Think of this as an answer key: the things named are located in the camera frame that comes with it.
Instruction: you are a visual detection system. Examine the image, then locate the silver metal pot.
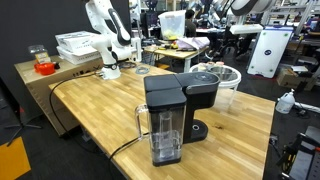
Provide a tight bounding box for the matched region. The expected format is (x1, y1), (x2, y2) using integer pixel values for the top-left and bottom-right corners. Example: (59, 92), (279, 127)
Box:
(207, 65), (239, 83)

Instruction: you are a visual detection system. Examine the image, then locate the black Keurig coffee maker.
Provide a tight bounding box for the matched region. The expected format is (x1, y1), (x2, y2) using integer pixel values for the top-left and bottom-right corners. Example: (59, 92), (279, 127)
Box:
(143, 71), (222, 145)

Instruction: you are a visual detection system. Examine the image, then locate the wooden table with white legs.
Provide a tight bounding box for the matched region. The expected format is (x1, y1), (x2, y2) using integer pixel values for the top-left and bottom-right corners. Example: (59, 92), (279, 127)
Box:
(144, 44), (210, 74)

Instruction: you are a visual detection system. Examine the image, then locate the clear water reservoir black lid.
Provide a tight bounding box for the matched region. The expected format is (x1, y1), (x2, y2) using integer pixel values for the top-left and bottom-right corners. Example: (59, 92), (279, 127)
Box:
(134, 88), (188, 168)

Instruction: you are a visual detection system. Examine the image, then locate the pale pink cloth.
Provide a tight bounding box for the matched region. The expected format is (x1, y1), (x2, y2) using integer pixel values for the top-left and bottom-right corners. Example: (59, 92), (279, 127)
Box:
(175, 36), (211, 52)

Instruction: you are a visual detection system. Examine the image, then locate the clear plastic storage bin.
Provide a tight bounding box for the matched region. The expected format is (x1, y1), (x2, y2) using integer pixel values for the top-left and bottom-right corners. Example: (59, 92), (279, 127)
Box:
(157, 9), (187, 41)

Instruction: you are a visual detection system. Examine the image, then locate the white round tray table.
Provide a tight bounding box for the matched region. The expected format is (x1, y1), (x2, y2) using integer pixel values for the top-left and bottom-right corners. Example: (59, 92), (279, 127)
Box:
(188, 62), (243, 103)

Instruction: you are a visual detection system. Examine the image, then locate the white flat cardboard box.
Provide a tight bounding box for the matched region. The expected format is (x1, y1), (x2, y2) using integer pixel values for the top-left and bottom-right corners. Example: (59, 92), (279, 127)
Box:
(54, 30), (98, 53)
(56, 45), (105, 66)

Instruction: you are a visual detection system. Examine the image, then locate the white flat slab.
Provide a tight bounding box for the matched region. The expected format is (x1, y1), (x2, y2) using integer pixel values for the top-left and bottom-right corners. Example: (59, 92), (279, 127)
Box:
(229, 23), (265, 36)

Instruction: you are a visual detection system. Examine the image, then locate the white panel with blue logo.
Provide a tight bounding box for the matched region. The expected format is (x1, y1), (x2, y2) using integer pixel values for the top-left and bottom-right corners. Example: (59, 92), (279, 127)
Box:
(246, 25), (295, 80)

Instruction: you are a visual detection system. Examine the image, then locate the red plastic container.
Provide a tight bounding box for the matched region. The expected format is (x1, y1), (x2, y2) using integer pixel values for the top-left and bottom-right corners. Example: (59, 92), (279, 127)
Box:
(33, 61), (57, 77)

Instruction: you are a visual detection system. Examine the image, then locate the white black curved machine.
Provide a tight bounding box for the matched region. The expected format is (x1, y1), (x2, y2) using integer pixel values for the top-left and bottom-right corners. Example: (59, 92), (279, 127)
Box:
(229, 0), (278, 17)

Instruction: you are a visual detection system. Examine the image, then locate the white plastic jug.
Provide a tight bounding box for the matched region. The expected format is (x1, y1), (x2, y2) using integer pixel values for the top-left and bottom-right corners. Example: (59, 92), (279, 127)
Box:
(275, 88), (297, 115)

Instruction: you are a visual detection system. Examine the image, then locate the clear plastic jar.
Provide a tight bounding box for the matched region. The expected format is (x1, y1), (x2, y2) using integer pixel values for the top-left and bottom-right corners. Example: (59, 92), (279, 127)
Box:
(27, 44), (52, 65)

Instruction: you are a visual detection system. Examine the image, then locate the brown cardboard box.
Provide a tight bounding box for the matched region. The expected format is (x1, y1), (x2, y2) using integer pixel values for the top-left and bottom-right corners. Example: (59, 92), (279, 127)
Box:
(276, 66), (310, 89)

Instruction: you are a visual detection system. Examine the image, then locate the black backdrop curtain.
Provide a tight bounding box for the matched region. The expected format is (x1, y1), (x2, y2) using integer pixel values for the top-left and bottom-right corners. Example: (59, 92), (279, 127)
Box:
(0, 0), (132, 101)

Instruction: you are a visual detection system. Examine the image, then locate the black tripod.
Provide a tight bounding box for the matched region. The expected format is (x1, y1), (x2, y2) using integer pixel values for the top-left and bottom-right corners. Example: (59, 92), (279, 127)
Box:
(3, 106), (43, 148)

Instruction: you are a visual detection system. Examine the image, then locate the white power strip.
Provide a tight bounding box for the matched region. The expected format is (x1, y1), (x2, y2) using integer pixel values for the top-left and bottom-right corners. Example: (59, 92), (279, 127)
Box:
(294, 101), (320, 115)

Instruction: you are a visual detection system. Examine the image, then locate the black metal cart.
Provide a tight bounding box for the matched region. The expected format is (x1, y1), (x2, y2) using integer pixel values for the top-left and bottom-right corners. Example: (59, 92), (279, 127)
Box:
(275, 125), (320, 180)

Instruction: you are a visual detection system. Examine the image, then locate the orange floor mat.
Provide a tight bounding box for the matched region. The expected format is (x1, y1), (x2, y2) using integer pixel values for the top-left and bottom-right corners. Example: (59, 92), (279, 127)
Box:
(0, 136), (32, 180)

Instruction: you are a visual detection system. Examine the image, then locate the grey coiled cable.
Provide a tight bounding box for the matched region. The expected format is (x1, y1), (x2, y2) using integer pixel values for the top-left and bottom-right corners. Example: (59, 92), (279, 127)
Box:
(134, 65), (151, 76)

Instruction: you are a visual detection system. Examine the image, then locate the black coffee maker cord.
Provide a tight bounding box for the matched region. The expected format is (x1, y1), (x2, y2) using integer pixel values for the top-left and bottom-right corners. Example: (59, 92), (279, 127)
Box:
(107, 132), (150, 171)

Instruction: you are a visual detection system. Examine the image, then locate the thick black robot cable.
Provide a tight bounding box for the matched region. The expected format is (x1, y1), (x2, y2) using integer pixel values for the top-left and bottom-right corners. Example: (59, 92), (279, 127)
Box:
(48, 70), (103, 158)

